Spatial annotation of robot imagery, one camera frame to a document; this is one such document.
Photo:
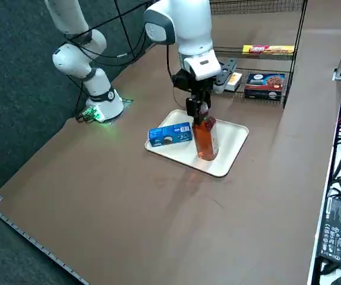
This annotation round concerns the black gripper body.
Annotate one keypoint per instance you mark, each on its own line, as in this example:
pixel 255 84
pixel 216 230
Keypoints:
pixel 188 84

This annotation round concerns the amber tea bottle white cap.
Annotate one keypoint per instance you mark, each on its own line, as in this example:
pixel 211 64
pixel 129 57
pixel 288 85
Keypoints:
pixel 204 139

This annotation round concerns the blue Oreo cookie box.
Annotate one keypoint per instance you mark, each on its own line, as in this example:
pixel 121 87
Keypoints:
pixel 170 135

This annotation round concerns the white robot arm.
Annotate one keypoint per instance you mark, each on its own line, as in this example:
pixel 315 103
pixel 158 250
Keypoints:
pixel 188 23

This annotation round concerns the white rectangular plastic tray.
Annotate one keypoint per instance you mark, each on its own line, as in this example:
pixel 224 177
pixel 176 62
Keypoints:
pixel 227 148

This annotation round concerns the white Franzzi biscuit box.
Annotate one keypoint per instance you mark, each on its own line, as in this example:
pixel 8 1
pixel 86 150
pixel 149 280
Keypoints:
pixel 236 81

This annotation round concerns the Chocofello cookie box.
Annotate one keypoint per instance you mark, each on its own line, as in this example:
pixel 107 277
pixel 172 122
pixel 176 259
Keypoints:
pixel 264 86

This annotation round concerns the yellow Nabati wafer box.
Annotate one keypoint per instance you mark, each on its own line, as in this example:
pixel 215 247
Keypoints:
pixel 268 49

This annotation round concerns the black labelled power adapter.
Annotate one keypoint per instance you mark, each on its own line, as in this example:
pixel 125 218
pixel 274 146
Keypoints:
pixel 339 225

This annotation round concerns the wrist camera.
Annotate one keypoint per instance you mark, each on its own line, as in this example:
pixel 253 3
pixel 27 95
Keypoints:
pixel 227 71

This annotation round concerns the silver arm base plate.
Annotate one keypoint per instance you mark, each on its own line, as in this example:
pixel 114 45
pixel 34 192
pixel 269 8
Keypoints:
pixel 127 102

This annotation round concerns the aluminium frame profile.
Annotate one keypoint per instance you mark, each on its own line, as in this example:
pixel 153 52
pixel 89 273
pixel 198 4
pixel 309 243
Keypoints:
pixel 25 231

